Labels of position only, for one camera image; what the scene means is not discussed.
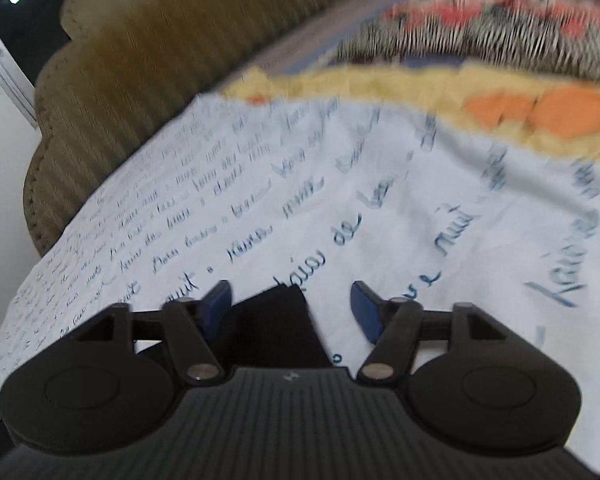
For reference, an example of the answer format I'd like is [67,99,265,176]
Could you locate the black pants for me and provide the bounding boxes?
[135,284,333,371]

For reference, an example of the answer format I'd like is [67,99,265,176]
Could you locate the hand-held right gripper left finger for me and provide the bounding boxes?
[72,280,233,387]

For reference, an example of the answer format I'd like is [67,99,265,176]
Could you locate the zebra and red patterned blanket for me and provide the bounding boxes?
[337,0,600,86]

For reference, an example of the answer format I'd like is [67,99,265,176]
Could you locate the grey purple bed cover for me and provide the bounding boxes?
[252,0,406,78]

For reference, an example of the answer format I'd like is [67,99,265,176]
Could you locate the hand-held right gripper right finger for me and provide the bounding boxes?
[349,281,518,389]

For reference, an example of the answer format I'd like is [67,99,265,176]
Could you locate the white bedsheet with blue script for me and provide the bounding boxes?
[0,91,600,476]

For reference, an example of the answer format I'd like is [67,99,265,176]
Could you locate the olive upholstered headboard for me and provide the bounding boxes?
[22,0,371,258]

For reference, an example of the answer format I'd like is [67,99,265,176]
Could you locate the white door frame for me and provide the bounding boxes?
[0,0,101,128]

